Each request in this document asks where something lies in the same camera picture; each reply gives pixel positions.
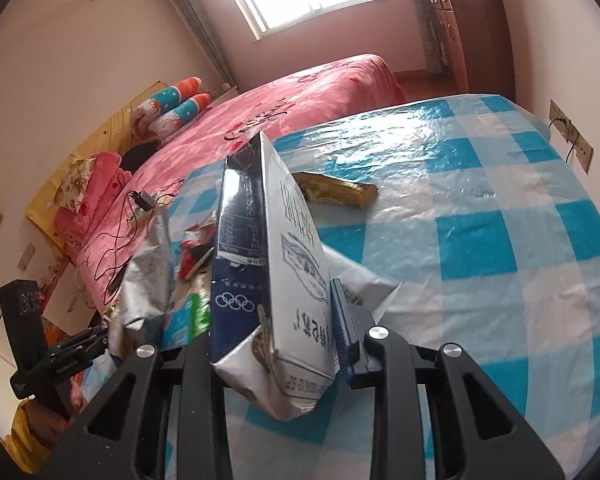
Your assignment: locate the gold snack wrapper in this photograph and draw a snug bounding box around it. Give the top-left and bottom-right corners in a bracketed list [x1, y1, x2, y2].
[292, 171, 379, 210]

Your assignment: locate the wall socket panel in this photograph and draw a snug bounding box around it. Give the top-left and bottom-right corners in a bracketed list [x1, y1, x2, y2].
[549, 99, 595, 175]

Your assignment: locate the cartoon bolster pillow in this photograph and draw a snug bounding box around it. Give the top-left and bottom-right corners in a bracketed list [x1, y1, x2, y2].
[150, 92, 214, 144]
[129, 76, 204, 137]

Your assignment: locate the red snack wrapper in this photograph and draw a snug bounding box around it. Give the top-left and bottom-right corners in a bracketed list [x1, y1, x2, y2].
[179, 220, 218, 281]

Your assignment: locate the silver foil bag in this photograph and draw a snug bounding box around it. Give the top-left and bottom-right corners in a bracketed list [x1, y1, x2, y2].
[111, 207, 176, 347]

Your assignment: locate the hanging patterned cloth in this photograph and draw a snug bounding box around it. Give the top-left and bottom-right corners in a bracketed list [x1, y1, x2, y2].
[416, 0, 449, 77]

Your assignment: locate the white standing air conditioner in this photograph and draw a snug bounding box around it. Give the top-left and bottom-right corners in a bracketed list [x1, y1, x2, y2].
[159, 0, 239, 93]

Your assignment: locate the pink bedspread bed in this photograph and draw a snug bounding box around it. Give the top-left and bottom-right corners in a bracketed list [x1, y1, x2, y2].
[55, 53, 407, 311]

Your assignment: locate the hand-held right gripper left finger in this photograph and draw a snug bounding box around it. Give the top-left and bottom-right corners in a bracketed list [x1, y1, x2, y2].
[40, 335, 233, 480]

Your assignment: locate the yellow headboard sheet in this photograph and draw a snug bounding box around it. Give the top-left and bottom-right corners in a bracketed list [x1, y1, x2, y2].
[25, 80, 169, 252]

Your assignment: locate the white plastic wrapper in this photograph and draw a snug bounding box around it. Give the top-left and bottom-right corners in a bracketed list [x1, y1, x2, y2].
[320, 245, 405, 322]

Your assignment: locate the green cartoon snack packet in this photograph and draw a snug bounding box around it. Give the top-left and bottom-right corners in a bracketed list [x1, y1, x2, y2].
[162, 280, 213, 352]

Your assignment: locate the person's left hand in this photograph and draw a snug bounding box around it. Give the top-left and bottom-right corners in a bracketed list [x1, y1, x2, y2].
[30, 379, 88, 448]

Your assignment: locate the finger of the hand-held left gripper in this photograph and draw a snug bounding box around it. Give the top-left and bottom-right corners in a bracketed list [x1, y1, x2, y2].
[72, 326, 111, 345]
[55, 341, 112, 365]

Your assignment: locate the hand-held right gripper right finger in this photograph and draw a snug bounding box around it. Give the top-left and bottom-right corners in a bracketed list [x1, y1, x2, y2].
[329, 279, 566, 480]

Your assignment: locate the black charger cable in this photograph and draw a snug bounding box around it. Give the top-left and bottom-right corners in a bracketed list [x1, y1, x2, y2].
[92, 191, 182, 282]

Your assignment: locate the black garment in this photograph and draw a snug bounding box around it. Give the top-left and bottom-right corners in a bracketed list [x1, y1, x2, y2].
[120, 141, 164, 172]

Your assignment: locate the person's left forearm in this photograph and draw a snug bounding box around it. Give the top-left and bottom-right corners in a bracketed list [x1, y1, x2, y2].
[9, 396, 56, 475]

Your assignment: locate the wooden wardrobe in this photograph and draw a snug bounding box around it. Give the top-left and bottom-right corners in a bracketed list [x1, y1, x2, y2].
[422, 0, 519, 95]

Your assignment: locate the blue and white milk carton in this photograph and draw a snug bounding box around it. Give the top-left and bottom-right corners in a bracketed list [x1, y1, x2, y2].
[209, 131, 340, 423]

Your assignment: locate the floral pillow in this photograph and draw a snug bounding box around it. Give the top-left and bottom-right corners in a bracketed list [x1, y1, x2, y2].
[55, 157, 99, 212]

